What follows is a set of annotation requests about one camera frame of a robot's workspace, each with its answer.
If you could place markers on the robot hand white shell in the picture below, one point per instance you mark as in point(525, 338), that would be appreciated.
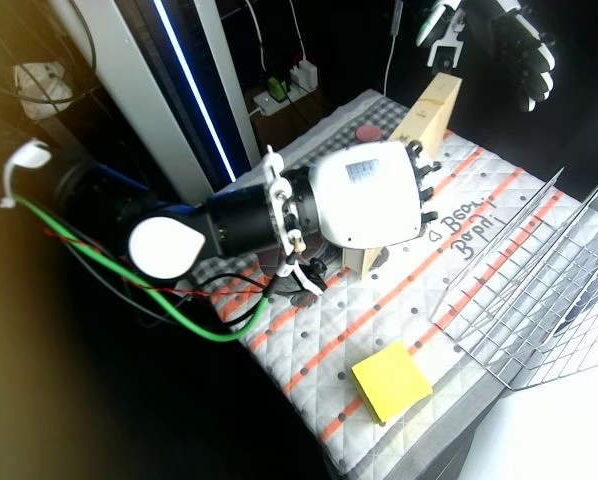
point(364, 200)
point(529, 55)

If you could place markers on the wooden block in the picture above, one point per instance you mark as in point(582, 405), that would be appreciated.
point(429, 115)

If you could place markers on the pink sandwich cookie toy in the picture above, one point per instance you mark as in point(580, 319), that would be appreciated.
point(369, 133)

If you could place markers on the grey quilt with bear print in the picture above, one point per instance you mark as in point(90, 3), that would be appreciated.
point(329, 325)

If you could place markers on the white power strip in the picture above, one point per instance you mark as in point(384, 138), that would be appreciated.
point(274, 103)

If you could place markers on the white charger plug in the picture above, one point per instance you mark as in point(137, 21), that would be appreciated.
point(304, 75)

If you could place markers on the green plug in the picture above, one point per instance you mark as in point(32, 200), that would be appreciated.
point(277, 87)

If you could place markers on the yellow cube box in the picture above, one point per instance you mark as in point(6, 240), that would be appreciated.
point(391, 382)

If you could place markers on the grey column with blue light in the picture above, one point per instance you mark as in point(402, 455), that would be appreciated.
point(144, 75)

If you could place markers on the white crumpled bundle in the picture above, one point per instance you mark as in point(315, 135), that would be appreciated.
point(41, 90)

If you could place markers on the wrist camera on white bracket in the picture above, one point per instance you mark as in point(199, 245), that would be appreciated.
point(274, 172)

